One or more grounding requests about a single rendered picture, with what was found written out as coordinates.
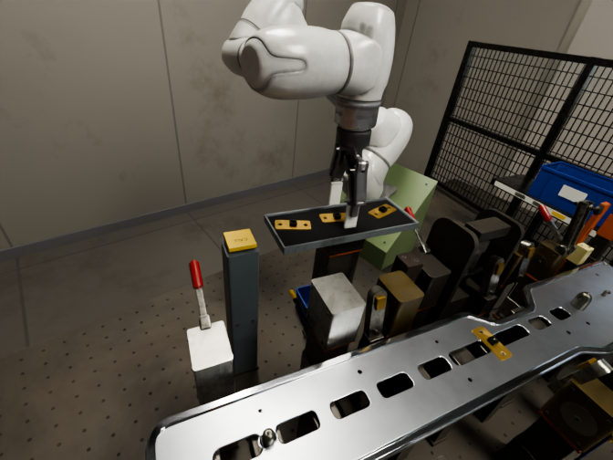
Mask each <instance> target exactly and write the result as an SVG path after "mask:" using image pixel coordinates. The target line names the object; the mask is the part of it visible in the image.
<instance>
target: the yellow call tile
mask: <svg viewBox="0 0 613 460"><path fill-rule="evenodd" d="M223 238H224V241H225V243H226V245H227V248H228V251H229V252H235V251H240V250H245V249H250V248H256V242H255V239H254V237H253V235H252V233H251V231H250V229H244V230H238V231H232V232H226V233H223Z"/></svg>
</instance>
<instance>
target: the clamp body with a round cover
mask: <svg viewBox="0 0 613 460"><path fill-rule="evenodd" d="M377 285H378V286H380V287H382V288H383V289H384V290H385V291H386V292H387V300H386V307H385V314H384V320H383V327H382V335H383V336H384V339H387V338H390V337H393V336H395V335H398V334H401V333H403V332H404V331H406V330H409V329H410V326H411V323H412V322H413V320H414V318H415V315H416V313H417V311H418V309H419V306H420V304H421V301H422V299H423V297H424V293H423V292H422V291H421V290H420V289H419V288H418V287H417V286H416V285H415V284H414V283H413V282H412V280H411V279H410V278H409V277H408V276H407V275H406V274H405V273H404V272H402V271H395V272H391V273H388V274H384V275H380V276H379V279H378V282H377Z"/></svg>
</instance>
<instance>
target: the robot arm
mask: <svg viewBox="0 0 613 460"><path fill-rule="evenodd" d="M303 7H304V3H303V0H252V1H251V2H250V4H249V5H248V6H247V8H246V9H245V10H244V13H243V15H242V17H241V18H240V20H239V21H238V23H237V24H236V26H235V28H234V30H233V32H232V33H231V35H230V36H229V39H228V40H226V41H225V42H224V44H223V47H222V60H223V63H224V64H225V65H226V66H227V67H228V68H229V69H230V70H231V71H232V72H233V73H234V74H235V75H237V76H240V77H244V79H245V80H246V82H247V84H248V85H249V87H250V88H251V89H252V90H254V91H255V92H257V93H259V94H260V95H263V96H265V97H268V98H270V99H282V100H294V99H314V98H321V97H324V96H326V97H327V98H328V99H329V100H330V101H331V103H332V104H333V105H334V106H335V107H336V111H335V120H334V122H335V123H336V124H337V125H338V126H337V133H336V141H335V147H334V153H333V157H332V161H331V164H330V168H329V172H328V175H329V176H331V182H332V183H331V186H330V194H329V200H328V205H332V204H339V202H340V196H341V191H343V192H344V193H345V195H346V197H345V199H344V201H345V202H346V203H347V210H346V215H345V222H344V228H351V227H356V224H357V220H358V210H359V207H360V206H363V205H366V200H371V199H378V198H385V197H388V198H390V197H391V196H392V195H393V194H395V193H396V192H397V191H398V189H397V187H396V186H394V185H390V184H388V183H386V182H384V180H385V177H386V175H387V172H388V170H389V169H390V167H391V166H392V165H393V163H394V162H395V161H397V159H398V158H399V157H400V155H401V153H402V152H403V150H404V149H405V147H406V145H407V144H408V142H409V140H410V136H411V133H412V127H413V124H412V120H411V118H410V116H409V115H408V114H407V113H406V112H405V111H403V110H399V109H396V108H392V109H387V110H386V109H385V108H383V107H380V103H381V102H380V101H381V97H382V94H383V91H384V89H385V88H386V86H387V84H388V80H389V76H390V70H391V65H392V60H393V54H394V47H395V17H394V13H393V11H392V10H390V9H389V8H388V7H386V6H385V5H382V4H378V3H372V2H357V3H354V4H353V5H352V6H351V8H350V9H349V10H348V12H347V14H346V15H345V17H344V19H343V21H342V25H341V29H340V30H329V29H325V28H323V27H318V26H308V25H307V22H306V21H305V18H304V16H303V14H302V11H303ZM333 171H334V172H333Z"/></svg>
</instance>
